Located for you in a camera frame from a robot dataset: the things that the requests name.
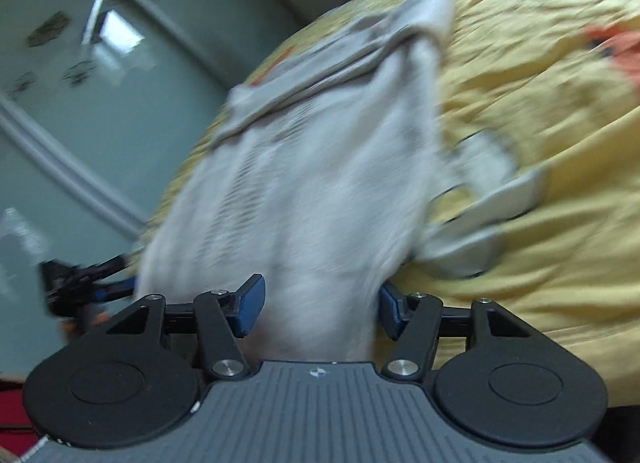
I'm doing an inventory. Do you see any person's left hand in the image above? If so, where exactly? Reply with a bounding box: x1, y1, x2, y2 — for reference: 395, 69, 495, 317
59, 309, 110, 342

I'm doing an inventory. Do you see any yellow printed blanket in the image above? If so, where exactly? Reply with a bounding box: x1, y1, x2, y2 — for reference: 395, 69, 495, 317
144, 0, 640, 411

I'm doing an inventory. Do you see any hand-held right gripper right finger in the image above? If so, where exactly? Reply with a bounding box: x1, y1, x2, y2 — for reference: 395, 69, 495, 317
377, 283, 530, 382

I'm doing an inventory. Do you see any wardrobe door with flower stickers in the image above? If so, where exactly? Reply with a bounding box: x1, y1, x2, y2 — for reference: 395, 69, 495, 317
0, 0, 362, 289

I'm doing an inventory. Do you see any white knit sweater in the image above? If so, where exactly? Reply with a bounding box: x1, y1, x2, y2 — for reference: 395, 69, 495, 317
135, 0, 458, 365

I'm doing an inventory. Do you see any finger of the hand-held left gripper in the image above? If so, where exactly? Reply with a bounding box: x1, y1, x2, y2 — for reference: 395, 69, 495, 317
91, 276, 137, 302
74, 253, 129, 285

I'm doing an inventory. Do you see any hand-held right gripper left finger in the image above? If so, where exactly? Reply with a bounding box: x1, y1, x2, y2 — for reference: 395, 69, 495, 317
106, 273, 267, 382

